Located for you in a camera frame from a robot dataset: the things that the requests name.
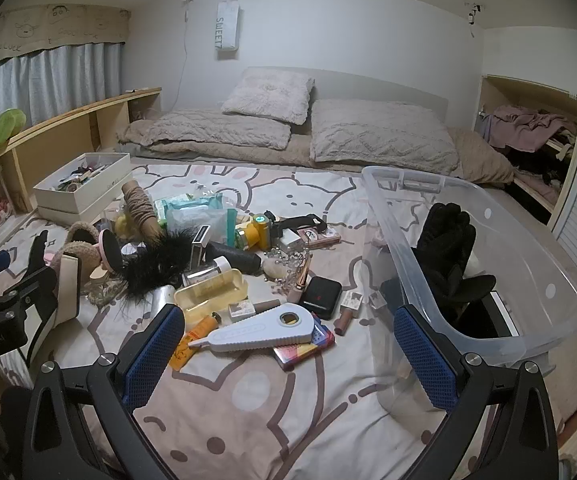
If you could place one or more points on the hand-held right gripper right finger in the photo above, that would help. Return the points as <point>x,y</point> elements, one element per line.
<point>423,360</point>

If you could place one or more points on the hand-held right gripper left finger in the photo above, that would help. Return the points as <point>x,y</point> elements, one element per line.
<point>153,355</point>

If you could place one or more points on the yellow translucent plastic case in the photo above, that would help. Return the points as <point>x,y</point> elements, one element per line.
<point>211,292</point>

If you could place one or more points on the white plastic jar opener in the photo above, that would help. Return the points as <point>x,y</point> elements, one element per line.
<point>268,332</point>

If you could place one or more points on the clear plastic storage container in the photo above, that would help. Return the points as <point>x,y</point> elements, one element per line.
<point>518,260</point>

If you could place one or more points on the yellow round container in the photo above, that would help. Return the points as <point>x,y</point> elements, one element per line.
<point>256,230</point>

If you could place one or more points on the orange tube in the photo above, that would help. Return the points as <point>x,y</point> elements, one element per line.
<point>193,342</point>

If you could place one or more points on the beige fuzzy pouch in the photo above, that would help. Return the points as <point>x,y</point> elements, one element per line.
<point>81,242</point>

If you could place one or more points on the clear bag of beads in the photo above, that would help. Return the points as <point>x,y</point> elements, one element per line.
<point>103,292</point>

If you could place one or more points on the black box with white edge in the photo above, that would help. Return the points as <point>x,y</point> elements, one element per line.
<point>483,317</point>

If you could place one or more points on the small patterned white box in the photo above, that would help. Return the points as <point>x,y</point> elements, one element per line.
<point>352,302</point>
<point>376,301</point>

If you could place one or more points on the pink round mirror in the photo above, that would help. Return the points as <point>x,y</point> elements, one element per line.
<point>107,252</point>

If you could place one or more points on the brown lipstick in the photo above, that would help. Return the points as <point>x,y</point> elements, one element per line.
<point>346,321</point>

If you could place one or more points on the black glove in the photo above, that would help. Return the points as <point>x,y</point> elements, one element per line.
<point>443,245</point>
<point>471,285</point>

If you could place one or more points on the black feather trim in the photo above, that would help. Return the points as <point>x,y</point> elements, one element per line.
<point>161,262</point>

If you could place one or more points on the toothpick jar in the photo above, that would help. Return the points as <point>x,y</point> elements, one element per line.
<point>208,272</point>

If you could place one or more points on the white cardboard box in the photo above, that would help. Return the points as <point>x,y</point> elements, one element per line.
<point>81,195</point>

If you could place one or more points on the round white tin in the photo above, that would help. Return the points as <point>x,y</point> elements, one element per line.
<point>131,250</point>

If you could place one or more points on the yellow pear ornament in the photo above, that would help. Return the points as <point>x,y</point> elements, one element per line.
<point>124,225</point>

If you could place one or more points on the black and silver box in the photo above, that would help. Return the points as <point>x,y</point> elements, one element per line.
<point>199,247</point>

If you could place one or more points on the colourful card pack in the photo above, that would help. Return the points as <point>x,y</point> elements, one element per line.
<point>303,352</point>

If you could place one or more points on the black cylinder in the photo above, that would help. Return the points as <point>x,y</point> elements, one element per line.
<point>236,256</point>

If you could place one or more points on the clear plastic bag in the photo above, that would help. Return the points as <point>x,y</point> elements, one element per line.
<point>196,225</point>

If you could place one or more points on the green plush toy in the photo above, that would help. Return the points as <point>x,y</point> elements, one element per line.
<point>8,127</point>

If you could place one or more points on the white soap bar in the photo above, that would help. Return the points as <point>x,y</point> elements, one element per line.
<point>272,271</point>

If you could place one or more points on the gold lipstick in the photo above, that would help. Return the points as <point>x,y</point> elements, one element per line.
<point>302,276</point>

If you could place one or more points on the wet wipes packet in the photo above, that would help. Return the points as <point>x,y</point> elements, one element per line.
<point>188,205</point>

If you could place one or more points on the wooden bedside shelf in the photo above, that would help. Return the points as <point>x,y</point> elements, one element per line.
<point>68,130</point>

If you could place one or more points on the pink eyelash box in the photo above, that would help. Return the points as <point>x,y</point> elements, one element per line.
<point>318,235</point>

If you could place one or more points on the crystal hair ornament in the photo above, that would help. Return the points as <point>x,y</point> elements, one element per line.
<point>288,262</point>

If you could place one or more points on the small white cube box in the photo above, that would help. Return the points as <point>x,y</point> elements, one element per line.
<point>289,243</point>

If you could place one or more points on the grey curtain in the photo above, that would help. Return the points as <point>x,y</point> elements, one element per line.
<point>48,80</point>

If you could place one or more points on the beige blanket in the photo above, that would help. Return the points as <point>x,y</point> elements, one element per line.
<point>483,160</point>

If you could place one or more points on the large textured beige pillow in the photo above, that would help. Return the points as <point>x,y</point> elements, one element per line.
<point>383,135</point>

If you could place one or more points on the flat textured beige pillow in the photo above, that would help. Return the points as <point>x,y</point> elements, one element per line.
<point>208,127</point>

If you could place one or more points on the beige printed valance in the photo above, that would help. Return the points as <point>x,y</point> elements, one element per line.
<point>43,25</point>

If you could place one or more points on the pile of clothes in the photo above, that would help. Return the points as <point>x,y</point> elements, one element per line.
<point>528,127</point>

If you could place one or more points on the wooden closet niche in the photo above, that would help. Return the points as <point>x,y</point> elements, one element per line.
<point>491,90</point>

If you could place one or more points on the small fluffy pillow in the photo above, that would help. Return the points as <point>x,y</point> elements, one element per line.
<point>268,95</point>

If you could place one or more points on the white hanging tissue holder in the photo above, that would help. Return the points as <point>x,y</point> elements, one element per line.
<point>228,25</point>

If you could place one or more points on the wall hook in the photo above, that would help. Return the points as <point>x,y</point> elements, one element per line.
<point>473,12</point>

